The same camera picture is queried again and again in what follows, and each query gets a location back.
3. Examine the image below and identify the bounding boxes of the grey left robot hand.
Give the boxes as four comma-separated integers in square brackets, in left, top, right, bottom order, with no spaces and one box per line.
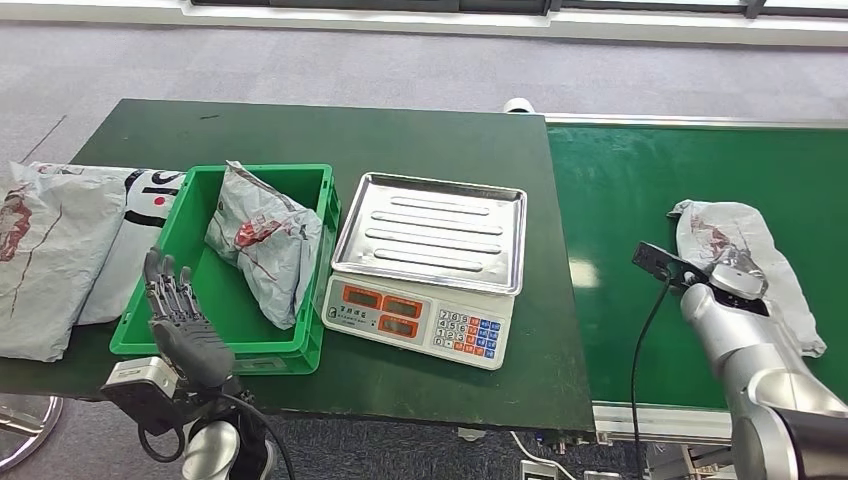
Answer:
[143,246,236,389]

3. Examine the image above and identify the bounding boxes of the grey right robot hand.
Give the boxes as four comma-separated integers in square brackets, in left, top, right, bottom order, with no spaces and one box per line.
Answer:
[718,246,770,274]

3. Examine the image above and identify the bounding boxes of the white parcel black print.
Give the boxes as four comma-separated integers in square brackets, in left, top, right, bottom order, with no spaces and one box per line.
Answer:
[29,162,187,327]

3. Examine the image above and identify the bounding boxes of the large grey parcel red print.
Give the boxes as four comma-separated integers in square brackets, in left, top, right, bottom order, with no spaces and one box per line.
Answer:
[0,162,128,364]

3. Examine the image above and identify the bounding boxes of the green plastic crate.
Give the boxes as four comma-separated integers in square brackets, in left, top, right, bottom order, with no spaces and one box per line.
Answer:
[109,164,342,377]

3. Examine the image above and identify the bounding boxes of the chrome chair base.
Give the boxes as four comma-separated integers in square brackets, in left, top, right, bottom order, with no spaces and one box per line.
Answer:
[0,396,64,473]

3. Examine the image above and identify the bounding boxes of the dark green table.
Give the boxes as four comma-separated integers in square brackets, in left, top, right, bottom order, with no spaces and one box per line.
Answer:
[0,99,596,435]

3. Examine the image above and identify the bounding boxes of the white electronic scale steel tray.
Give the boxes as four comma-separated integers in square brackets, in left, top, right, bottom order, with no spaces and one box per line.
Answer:
[320,172,529,372]

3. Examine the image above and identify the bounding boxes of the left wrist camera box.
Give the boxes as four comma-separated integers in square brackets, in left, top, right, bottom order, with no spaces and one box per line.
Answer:
[100,356,183,432]

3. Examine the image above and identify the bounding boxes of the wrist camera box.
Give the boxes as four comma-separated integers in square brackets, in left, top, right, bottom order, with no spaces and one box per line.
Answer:
[631,241,710,289]
[100,356,183,432]

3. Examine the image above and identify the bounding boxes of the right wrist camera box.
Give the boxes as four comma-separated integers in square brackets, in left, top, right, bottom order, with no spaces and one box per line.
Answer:
[631,241,710,289]

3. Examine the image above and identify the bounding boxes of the black left camera cable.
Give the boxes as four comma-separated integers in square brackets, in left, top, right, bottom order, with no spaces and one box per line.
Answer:
[137,394,297,480]

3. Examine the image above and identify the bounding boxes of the white cable under table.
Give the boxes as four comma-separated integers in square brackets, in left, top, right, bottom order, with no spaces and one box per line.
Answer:
[510,431,574,480]

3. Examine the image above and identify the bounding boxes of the black window frame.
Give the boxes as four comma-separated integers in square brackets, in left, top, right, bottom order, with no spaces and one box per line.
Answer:
[188,0,848,20]

